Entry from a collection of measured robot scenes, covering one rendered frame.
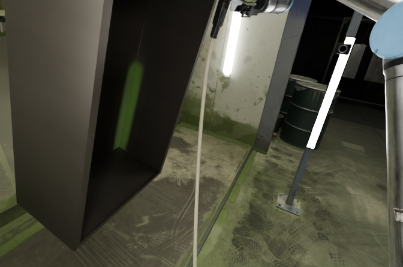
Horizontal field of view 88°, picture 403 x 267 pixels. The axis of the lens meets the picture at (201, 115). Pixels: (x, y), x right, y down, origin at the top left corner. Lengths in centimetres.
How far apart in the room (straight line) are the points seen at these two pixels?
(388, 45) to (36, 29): 82
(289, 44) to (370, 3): 176
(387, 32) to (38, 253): 177
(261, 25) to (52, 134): 227
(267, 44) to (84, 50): 220
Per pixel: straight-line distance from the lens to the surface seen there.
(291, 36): 256
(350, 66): 742
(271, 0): 95
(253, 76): 262
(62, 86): 69
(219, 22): 83
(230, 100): 274
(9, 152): 186
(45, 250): 169
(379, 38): 58
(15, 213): 188
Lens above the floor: 131
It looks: 21 degrees down
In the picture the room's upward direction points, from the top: 8 degrees clockwise
